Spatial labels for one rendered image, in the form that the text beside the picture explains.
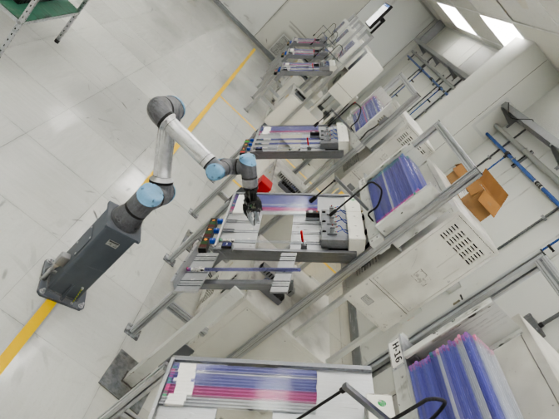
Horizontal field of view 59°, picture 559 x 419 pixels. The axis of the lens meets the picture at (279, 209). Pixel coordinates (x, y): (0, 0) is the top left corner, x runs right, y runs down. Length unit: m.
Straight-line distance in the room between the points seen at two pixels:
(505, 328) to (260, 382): 0.80
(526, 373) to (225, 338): 1.65
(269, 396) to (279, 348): 1.11
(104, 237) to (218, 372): 0.96
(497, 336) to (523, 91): 4.31
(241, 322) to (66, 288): 0.91
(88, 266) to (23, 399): 0.64
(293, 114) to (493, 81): 2.72
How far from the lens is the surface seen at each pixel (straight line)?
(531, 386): 1.62
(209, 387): 1.76
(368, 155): 3.77
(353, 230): 2.49
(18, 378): 2.45
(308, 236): 2.58
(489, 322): 1.64
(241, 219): 2.76
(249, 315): 2.68
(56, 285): 2.70
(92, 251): 2.51
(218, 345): 2.85
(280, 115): 7.04
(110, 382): 2.64
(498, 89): 5.68
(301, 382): 1.76
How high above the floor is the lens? 1.96
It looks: 21 degrees down
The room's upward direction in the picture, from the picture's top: 49 degrees clockwise
